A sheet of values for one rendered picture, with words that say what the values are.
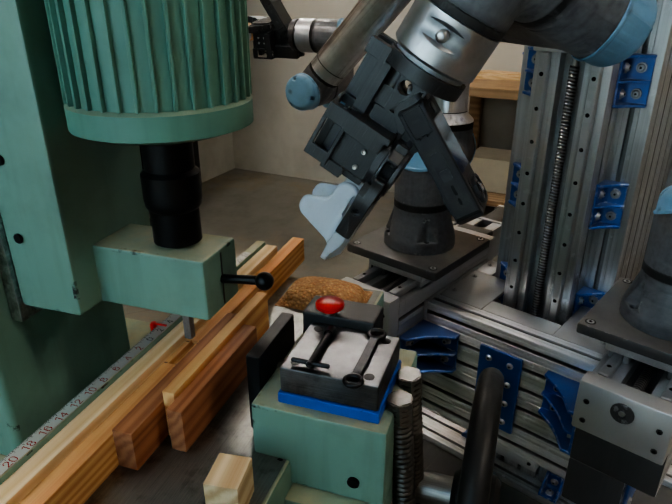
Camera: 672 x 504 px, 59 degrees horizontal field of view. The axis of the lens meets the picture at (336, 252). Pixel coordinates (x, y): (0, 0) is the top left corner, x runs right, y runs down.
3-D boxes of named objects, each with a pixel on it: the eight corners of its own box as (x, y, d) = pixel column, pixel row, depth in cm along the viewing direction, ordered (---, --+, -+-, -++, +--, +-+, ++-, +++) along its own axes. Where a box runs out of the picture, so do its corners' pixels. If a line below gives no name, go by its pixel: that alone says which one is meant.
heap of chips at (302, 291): (357, 319, 82) (357, 302, 81) (274, 305, 85) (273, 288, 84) (373, 292, 89) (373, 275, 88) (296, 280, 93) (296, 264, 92)
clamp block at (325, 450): (382, 511, 56) (385, 437, 52) (253, 476, 60) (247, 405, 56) (414, 413, 69) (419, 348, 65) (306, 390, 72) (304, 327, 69)
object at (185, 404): (186, 453, 59) (181, 413, 57) (171, 449, 59) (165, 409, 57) (258, 360, 73) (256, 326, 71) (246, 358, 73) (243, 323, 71)
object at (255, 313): (180, 438, 60) (173, 393, 58) (168, 435, 61) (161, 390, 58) (269, 330, 79) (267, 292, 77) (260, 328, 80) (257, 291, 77)
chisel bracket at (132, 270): (210, 334, 63) (203, 262, 59) (101, 312, 67) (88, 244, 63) (242, 302, 69) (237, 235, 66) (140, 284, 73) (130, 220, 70)
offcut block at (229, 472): (240, 523, 51) (237, 489, 49) (206, 517, 52) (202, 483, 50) (254, 490, 54) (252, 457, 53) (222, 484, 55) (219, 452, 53)
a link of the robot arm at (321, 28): (352, 61, 129) (353, 19, 125) (308, 58, 133) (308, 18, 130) (367, 57, 135) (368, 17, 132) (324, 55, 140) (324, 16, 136)
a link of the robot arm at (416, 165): (384, 201, 121) (386, 136, 115) (407, 183, 132) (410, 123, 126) (440, 211, 116) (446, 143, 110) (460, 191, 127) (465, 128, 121)
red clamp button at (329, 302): (338, 318, 60) (339, 309, 60) (311, 313, 61) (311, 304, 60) (347, 304, 63) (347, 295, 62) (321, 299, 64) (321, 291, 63)
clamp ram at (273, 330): (317, 444, 59) (316, 370, 55) (250, 427, 61) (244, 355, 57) (345, 390, 67) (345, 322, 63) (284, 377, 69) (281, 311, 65)
